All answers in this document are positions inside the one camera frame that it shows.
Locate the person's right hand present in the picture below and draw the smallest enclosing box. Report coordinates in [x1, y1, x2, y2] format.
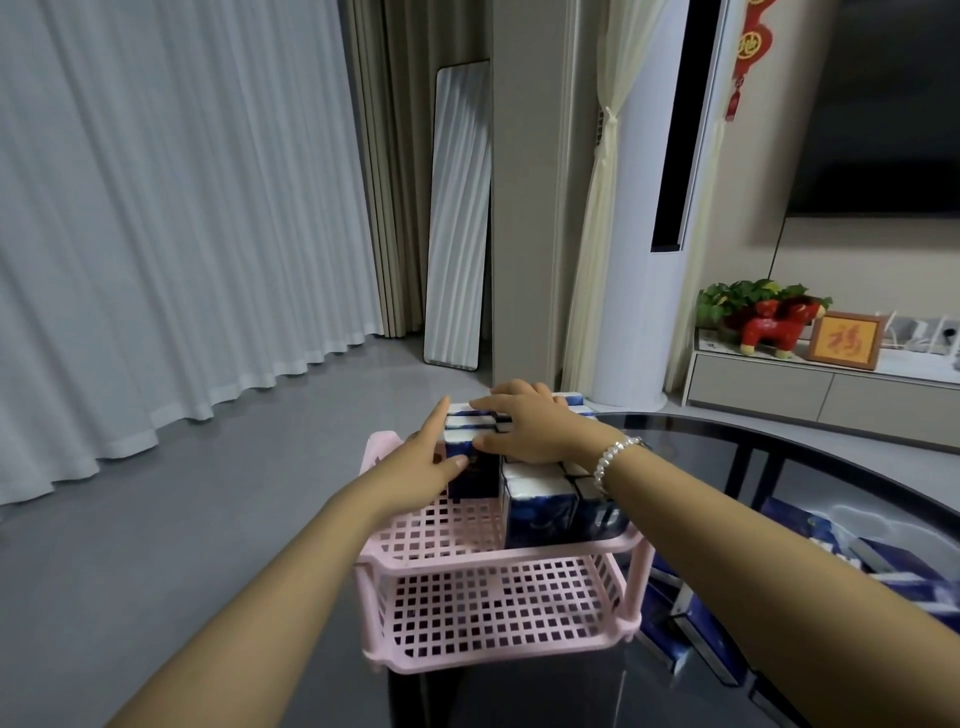
[468, 378, 606, 468]

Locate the person's left hand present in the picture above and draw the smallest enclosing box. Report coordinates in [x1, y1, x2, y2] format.
[357, 396, 471, 528]

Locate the blue white tissue packet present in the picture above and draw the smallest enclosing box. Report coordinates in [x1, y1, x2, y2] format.
[444, 403, 505, 501]
[572, 474, 635, 543]
[553, 389, 600, 423]
[501, 459, 580, 552]

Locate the person's left forearm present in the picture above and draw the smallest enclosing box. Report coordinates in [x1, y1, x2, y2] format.
[105, 480, 414, 728]

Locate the person's right forearm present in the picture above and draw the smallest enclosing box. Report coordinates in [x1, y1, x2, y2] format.
[600, 442, 960, 728]

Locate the pink plastic shelf rack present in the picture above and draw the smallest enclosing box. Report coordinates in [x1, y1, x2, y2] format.
[352, 429, 663, 677]

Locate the cream tied curtain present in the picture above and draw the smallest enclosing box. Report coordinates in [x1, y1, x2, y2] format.
[561, 0, 670, 400]

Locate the white tower air conditioner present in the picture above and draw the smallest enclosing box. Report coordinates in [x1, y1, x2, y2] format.
[591, 0, 745, 412]

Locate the tall standing mirror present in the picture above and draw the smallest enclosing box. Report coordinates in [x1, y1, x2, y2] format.
[423, 60, 493, 373]

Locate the green leafy plant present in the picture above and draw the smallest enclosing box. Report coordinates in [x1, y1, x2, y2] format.
[695, 278, 834, 333]

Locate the beige television cabinet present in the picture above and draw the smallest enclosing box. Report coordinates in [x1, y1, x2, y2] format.
[684, 328, 960, 454]

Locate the red horse figurine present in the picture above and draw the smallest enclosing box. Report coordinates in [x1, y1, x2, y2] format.
[738, 297, 828, 360]

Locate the pile of blue tissue packs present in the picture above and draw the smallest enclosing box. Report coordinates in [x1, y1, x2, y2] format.
[637, 495, 960, 728]

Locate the wooden framed red picture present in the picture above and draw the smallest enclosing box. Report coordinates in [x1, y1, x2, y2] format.
[805, 310, 887, 372]

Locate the white sheer curtain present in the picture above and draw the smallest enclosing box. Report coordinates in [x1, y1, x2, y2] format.
[0, 0, 385, 506]

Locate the red hanging ornament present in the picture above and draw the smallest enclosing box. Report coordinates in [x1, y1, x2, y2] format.
[723, 0, 779, 126]

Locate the white router with antennas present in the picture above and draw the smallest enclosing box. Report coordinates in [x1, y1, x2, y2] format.
[872, 309, 960, 357]

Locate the black television screen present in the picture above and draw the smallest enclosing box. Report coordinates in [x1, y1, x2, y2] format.
[783, 0, 960, 219]

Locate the white pearl bracelet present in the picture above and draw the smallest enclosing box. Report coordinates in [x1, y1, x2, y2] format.
[592, 435, 648, 497]

